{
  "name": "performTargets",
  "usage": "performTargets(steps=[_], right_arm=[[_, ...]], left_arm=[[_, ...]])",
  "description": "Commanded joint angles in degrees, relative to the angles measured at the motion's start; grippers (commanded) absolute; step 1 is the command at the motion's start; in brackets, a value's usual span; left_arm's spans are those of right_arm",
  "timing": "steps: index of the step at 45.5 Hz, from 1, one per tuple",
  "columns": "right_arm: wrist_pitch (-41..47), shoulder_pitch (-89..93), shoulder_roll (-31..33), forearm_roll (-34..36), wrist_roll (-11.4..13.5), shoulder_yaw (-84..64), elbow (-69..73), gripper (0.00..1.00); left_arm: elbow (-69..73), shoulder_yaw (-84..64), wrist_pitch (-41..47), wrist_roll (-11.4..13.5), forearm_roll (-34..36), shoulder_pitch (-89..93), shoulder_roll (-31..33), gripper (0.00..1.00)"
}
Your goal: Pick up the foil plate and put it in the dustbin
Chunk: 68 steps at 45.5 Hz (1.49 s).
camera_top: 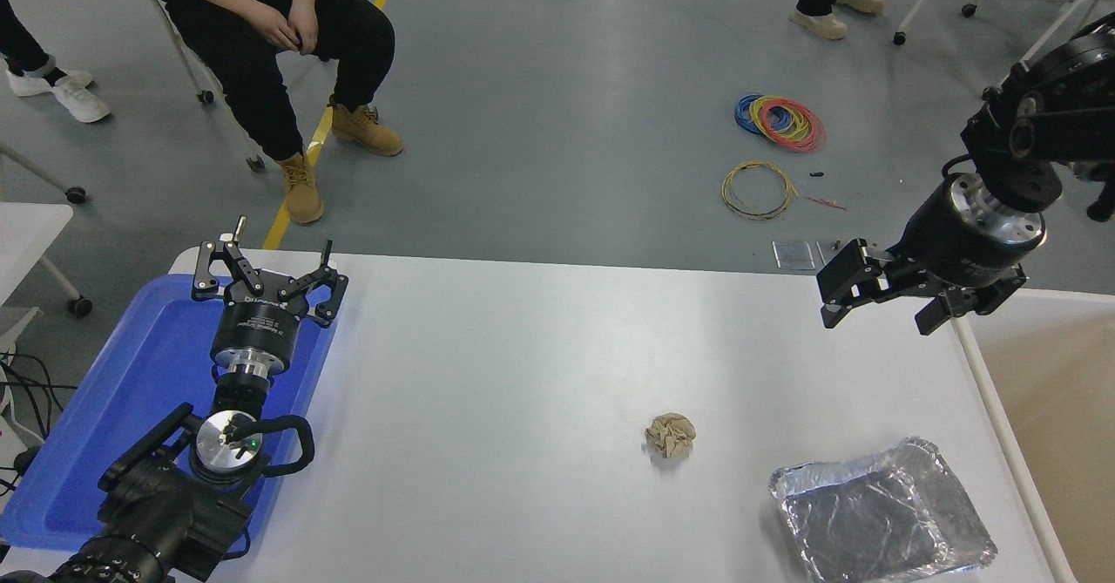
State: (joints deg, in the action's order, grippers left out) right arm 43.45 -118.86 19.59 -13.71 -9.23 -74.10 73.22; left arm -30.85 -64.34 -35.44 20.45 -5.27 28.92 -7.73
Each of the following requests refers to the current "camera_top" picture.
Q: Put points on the crumpled tan paper ball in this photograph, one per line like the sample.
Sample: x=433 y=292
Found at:
x=670 y=436

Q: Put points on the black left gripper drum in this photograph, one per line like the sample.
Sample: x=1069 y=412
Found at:
x=257 y=326

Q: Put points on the grey leg with caster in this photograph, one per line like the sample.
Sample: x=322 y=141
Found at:
x=76 y=193

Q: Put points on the white chair with casters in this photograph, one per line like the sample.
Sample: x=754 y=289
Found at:
x=187 y=60

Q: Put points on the seated person's right hand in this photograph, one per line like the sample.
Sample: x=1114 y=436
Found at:
x=277 y=30

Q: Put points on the white side table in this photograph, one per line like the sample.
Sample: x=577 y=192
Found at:
x=26 y=234

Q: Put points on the blue plastic tray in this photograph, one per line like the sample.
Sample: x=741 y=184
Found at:
x=131 y=391

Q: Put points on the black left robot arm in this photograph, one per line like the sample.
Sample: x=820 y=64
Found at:
x=157 y=513

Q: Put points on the seated person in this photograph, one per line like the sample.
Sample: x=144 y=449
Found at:
x=253 y=86

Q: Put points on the silver foil plate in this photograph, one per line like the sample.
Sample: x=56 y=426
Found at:
x=871 y=513

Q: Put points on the seated person's left hand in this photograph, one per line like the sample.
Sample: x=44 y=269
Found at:
x=306 y=27

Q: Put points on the large pale bin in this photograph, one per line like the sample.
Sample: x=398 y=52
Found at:
x=1063 y=391

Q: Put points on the clear floor plate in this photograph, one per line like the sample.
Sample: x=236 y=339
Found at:
x=827 y=252
x=794 y=255

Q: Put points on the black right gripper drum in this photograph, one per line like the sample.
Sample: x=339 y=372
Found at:
x=949 y=247

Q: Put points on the person with white shoes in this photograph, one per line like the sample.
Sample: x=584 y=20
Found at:
x=78 y=99

